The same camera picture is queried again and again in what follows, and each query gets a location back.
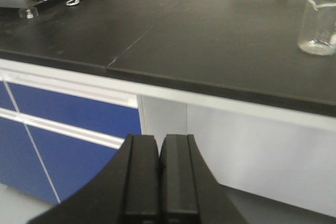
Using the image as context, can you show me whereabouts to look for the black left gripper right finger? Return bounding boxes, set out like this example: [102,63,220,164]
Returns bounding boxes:
[160,134,247,223]

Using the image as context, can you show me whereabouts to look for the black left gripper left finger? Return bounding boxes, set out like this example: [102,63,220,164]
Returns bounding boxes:
[29,134,160,223]

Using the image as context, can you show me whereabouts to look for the blue cabinet drawer fronts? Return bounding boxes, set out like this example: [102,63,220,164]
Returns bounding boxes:
[1,81,141,204]

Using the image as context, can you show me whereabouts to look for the clear glass beaker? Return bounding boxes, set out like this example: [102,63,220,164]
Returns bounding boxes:
[298,0,335,56]

